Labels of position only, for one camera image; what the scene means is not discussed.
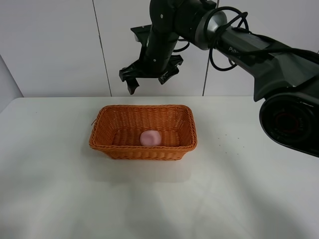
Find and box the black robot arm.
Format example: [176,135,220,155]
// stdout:
[119,0,319,156]

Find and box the orange woven rectangular basket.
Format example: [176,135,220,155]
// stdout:
[89,105,197,161]

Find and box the pink peach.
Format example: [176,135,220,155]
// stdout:
[140,130,161,146]

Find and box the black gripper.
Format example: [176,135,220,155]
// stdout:
[119,25,183,95]

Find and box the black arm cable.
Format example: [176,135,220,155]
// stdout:
[172,6,319,71]

